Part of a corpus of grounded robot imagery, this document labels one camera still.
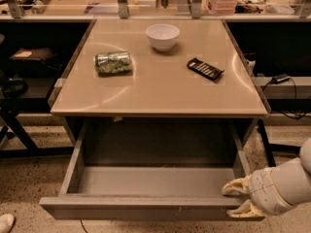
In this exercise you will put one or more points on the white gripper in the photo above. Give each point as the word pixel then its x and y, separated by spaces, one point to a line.
pixel 266 190

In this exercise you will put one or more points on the white shoe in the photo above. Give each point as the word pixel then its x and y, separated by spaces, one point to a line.
pixel 6 223

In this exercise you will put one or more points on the black headphones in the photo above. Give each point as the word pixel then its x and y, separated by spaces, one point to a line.
pixel 12 88

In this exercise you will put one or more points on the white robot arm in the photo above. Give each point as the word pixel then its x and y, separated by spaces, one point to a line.
pixel 293 178

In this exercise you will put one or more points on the grey drawer cabinet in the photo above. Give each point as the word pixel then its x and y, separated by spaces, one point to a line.
pixel 160 84

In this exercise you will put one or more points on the white ceramic bowl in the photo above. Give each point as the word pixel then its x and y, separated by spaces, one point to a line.
pixel 162 37

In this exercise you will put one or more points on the black power adapter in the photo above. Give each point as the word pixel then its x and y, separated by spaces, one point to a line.
pixel 280 78

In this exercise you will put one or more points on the black snack bar wrapper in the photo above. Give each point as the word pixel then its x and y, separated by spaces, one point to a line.
pixel 204 69

